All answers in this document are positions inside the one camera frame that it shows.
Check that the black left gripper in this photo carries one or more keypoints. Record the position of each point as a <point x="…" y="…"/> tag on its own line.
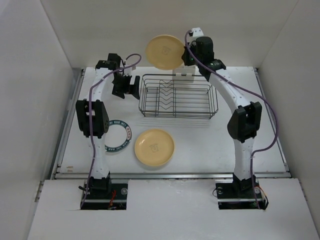
<point x="133" y="89"/>

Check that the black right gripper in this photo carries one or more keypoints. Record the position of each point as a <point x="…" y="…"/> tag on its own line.
<point x="185" y="57"/>

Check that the grey wire dish rack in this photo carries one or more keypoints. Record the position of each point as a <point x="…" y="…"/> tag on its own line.
<point x="172" y="96"/>

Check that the white plate dark patterned rim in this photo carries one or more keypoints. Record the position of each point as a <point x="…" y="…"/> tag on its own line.
<point x="119" y="135"/>

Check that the yellow shallow plate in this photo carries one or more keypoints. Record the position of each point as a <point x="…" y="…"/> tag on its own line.
<point x="154" y="147"/>

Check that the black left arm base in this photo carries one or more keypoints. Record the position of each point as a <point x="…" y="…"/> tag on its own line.
<point x="103" y="194"/>

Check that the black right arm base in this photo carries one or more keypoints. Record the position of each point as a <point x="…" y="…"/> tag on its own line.
<point x="230" y="199"/>

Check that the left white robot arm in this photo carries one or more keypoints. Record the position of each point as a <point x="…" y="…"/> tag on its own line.
<point x="92" y="116"/>

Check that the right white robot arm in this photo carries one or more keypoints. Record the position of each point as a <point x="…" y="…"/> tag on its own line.
<point x="246" y="115"/>

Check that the white plastic cutlery holder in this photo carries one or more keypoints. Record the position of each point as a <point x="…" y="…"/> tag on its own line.
<point x="184" y="73"/>

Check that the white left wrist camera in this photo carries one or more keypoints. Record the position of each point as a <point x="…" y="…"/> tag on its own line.
<point x="129" y="71"/>

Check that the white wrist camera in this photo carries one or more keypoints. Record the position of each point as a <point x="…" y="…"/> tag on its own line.
<point x="129" y="71"/>
<point x="194" y="33"/>

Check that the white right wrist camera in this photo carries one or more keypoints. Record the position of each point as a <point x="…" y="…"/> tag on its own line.
<point x="194" y="33"/>

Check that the aluminium table edge rail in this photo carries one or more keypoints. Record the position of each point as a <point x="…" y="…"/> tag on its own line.
<point x="203" y="147"/>

